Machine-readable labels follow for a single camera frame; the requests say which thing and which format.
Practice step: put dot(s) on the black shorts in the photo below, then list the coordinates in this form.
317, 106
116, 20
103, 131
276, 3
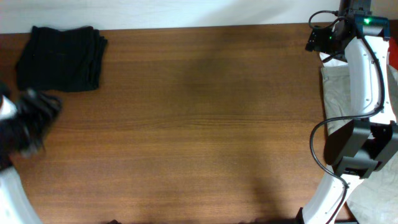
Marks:
68, 60

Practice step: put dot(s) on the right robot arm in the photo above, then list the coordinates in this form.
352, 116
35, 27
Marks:
369, 138

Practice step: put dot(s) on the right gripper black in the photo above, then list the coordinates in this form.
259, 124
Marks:
318, 38

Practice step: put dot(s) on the grey khaki shorts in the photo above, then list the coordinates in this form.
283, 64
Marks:
375, 200

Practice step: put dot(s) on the white cloth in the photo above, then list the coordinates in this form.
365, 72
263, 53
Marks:
337, 61

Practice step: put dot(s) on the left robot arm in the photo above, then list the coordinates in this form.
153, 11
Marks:
15, 206

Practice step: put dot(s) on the red cloth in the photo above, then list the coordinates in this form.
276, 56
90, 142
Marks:
393, 56

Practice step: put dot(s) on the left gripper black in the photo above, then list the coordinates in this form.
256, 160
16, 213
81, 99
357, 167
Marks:
43, 107

